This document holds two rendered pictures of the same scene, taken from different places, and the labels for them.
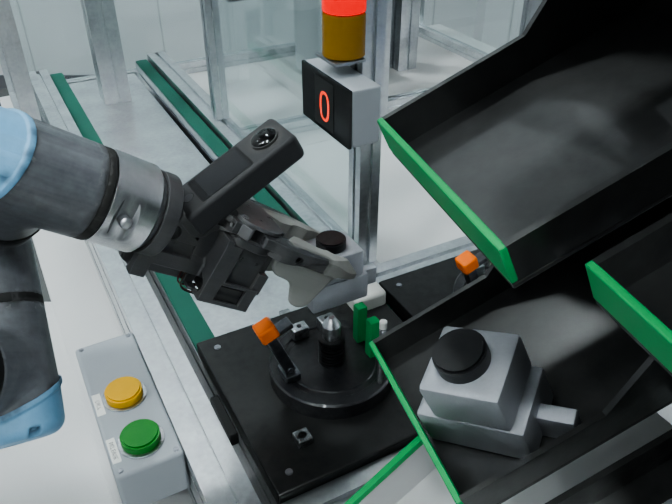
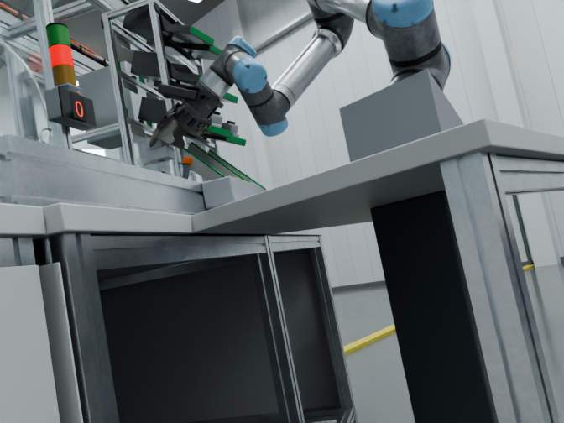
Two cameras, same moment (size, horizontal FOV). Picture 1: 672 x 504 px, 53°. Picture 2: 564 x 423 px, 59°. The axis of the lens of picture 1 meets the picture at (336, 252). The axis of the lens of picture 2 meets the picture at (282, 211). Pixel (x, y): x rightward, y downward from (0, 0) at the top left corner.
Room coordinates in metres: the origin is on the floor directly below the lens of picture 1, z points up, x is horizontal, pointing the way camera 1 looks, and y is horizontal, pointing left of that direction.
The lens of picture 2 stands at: (1.30, 1.09, 0.76)
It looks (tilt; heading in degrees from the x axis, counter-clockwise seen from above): 6 degrees up; 222
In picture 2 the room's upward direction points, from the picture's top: 11 degrees counter-clockwise
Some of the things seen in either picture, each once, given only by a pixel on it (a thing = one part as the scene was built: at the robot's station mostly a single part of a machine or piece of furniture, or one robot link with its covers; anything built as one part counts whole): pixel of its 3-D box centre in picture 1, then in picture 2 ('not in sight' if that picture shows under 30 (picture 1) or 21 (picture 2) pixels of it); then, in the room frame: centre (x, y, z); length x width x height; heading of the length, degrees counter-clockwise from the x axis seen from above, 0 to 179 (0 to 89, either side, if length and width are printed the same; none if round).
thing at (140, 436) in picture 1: (141, 439); not in sight; (0.46, 0.20, 0.96); 0.04 x 0.04 x 0.02
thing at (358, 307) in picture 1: (359, 322); not in sight; (0.58, -0.03, 1.01); 0.01 x 0.01 x 0.05; 28
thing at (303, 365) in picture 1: (331, 365); not in sight; (0.55, 0.00, 0.98); 0.14 x 0.14 x 0.02
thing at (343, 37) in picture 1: (343, 33); (65, 78); (0.77, -0.01, 1.28); 0.05 x 0.05 x 0.05
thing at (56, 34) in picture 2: not in sight; (58, 39); (0.77, -0.01, 1.38); 0.05 x 0.05 x 0.05
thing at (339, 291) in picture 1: (339, 263); (155, 148); (0.55, 0.00, 1.12); 0.08 x 0.04 x 0.07; 118
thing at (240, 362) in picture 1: (331, 377); not in sight; (0.55, 0.00, 0.96); 0.24 x 0.24 x 0.02; 28
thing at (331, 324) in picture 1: (331, 326); not in sight; (0.55, 0.00, 1.04); 0.02 x 0.02 x 0.03
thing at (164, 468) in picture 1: (129, 413); (234, 195); (0.52, 0.23, 0.93); 0.21 x 0.07 x 0.06; 28
